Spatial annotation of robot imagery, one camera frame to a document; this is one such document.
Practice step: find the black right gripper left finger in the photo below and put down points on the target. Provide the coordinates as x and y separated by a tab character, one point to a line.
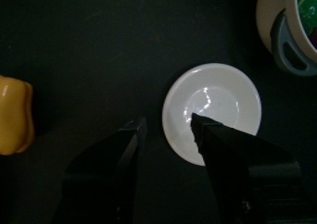
107	172

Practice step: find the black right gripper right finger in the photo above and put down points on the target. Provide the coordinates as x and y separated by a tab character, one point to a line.
247	175

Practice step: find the white round plate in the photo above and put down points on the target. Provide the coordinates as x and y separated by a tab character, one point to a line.
214	95

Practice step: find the yellow toy bell pepper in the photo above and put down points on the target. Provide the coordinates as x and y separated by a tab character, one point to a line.
13	116

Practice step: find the green toy vegetable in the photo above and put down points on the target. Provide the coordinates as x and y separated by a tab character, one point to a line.
308	8

